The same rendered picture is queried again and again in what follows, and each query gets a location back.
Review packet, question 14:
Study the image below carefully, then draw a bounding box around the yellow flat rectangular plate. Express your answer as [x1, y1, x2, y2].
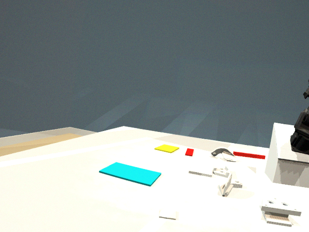
[155, 145, 179, 153]

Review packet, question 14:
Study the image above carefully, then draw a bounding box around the cyan flat rectangular plate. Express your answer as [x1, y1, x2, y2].
[99, 162, 162, 187]

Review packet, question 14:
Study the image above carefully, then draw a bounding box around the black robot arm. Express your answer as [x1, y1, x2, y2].
[290, 88, 309, 155]

